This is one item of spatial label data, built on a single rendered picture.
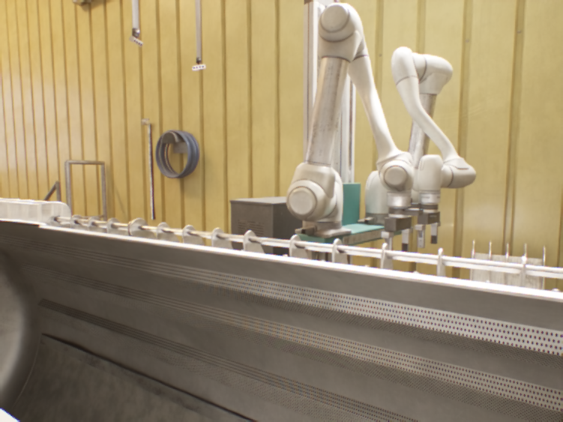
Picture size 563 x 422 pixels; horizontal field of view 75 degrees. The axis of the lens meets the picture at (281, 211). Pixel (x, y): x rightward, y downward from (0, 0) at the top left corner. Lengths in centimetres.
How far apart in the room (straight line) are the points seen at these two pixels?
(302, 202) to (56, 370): 145
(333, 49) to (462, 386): 105
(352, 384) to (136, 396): 94
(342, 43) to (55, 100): 419
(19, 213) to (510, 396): 123
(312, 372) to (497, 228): 156
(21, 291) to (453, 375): 200
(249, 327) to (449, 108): 178
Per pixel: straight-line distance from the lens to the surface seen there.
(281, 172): 276
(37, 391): 225
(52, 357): 220
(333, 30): 135
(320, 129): 134
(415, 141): 202
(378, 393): 108
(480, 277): 236
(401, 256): 60
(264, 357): 121
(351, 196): 189
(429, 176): 170
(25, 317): 236
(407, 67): 192
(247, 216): 189
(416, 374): 93
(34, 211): 122
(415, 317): 75
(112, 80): 425
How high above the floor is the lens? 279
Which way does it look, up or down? 5 degrees down
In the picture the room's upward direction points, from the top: straight up
